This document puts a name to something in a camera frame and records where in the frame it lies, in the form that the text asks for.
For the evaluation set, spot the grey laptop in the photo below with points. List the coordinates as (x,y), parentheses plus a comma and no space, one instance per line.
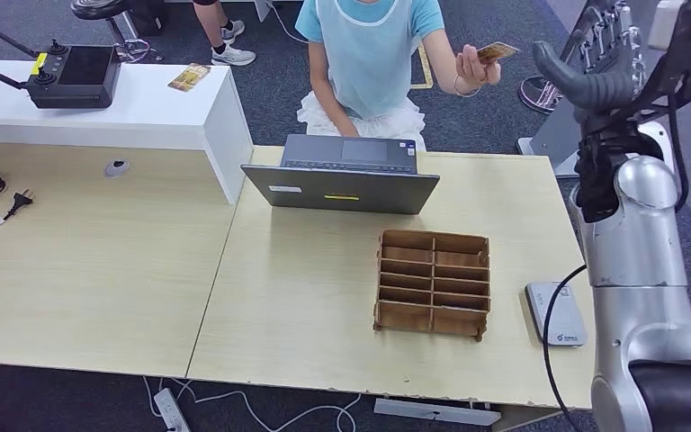
(345,191)

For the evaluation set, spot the person's left forearm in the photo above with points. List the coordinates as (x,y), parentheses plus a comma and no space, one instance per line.
(444,59)

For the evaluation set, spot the person's right hand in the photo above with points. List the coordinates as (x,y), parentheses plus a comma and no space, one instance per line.
(348,130)

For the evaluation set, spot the white table foot bar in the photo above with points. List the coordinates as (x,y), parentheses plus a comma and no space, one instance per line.
(435,412)

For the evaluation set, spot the standing person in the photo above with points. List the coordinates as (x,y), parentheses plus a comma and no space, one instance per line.
(232,55)

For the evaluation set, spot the person's right forearm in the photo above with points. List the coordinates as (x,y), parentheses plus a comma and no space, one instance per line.
(327,95)

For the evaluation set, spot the person's left hand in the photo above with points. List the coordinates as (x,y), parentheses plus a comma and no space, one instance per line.
(475,71)

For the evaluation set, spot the black stool chrome base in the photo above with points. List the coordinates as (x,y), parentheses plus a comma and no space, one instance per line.
(92,7)

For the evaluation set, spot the black box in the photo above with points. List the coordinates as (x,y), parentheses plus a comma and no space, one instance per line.
(143,15)

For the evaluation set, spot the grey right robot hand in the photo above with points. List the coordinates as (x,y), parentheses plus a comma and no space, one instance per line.
(596,89)

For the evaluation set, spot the white counter shelf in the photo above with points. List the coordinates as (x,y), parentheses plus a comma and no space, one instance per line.
(113,107)

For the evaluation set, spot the black joystick controller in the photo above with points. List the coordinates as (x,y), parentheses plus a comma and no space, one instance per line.
(77,77)

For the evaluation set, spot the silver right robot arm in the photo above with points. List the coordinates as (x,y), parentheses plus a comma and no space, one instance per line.
(637,238)

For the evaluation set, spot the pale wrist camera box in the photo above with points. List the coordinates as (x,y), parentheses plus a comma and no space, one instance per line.
(666,24)

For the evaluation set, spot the white power strip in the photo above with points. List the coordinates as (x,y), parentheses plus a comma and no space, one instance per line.
(169,410)

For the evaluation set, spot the wooden card organizer box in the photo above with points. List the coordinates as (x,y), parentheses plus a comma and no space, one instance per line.
(405,316)

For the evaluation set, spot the chrome stanchion post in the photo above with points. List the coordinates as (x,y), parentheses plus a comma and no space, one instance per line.
(536,95)

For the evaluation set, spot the autumn print hotel card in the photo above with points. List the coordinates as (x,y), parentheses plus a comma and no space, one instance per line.
(188,77)
(497,52)

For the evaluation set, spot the seated person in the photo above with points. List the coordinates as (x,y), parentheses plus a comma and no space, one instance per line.
(369,59)

